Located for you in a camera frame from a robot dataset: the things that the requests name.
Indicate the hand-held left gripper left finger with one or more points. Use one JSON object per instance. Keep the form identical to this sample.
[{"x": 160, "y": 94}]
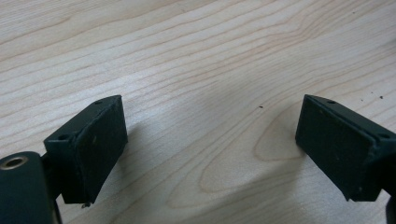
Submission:
[{"x": 93, "y": 149}]

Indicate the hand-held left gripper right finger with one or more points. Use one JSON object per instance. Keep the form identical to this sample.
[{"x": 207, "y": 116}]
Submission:
[{"x": 336, "y": 146}]

